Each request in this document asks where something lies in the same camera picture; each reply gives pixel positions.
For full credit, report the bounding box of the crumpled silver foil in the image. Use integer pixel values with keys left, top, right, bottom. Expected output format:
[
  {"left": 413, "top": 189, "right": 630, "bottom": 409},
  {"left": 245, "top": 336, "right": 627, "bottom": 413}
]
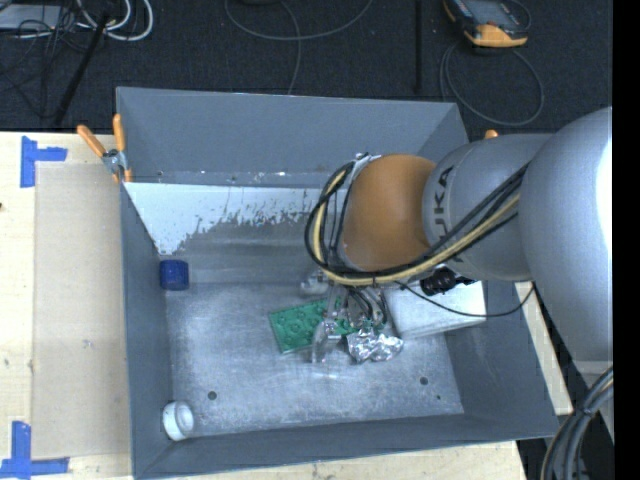
[{"left": 346, "top": 330, "right": 405, "bottom": 366}]

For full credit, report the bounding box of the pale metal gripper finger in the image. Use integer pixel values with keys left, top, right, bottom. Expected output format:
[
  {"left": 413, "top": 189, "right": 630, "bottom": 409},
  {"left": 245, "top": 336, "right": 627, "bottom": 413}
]
[
  {"left": 325, "top": 319, "right": 344, "bottom": 355},
  {"left": 310, "top": 321, "right": 328, "bottom": 365}
]

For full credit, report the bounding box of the black cylinder on white bracket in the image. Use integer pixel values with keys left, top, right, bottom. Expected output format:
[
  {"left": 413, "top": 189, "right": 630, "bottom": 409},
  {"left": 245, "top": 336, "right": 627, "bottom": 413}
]
[{"left": 418, "top": 263, "right": 476, "bottom": 298}]

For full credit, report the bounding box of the pale brown flat board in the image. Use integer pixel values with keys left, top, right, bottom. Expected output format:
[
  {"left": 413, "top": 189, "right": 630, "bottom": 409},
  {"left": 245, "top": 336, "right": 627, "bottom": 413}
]
[{"left": 30, "top": 161, "right": 133, "bottom": 462}]

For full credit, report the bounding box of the blue cup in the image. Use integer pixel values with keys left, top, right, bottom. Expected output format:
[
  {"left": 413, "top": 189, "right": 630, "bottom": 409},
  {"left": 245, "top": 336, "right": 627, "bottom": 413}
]
[{"left": 158, "top": 259, "right": 191, "bottom": 292}]

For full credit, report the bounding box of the grey metal bin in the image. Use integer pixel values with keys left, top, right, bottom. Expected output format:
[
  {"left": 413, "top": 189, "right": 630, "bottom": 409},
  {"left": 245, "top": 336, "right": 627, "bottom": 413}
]
[{"left": 114, "top": 86, "right": 561, "bottom": 479}]

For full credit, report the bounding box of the white flat box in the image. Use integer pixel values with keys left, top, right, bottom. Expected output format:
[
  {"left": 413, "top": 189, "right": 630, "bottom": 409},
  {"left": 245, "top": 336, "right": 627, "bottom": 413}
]
[{"left": 384, "top": 280, "right": 489, "bottom": 340}]

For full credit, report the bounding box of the white cup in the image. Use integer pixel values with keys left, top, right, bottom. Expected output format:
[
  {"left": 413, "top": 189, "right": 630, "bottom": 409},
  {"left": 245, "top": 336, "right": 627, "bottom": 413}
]
[{"left": 161, "top": 400, "right": 195, "bottom": 442}]

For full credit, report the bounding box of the dark green flat block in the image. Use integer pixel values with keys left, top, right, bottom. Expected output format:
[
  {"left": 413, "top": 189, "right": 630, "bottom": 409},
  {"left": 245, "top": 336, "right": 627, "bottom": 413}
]
[{"left": 268, "top": 297, "right": 362, "bottom": 355}]

